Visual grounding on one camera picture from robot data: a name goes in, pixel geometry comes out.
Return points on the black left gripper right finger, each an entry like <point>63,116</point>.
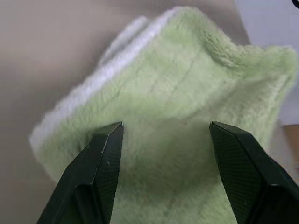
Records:
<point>247,177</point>

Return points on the light green towel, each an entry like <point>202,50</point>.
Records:
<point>163,81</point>

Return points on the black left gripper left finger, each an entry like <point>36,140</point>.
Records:
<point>88,177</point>

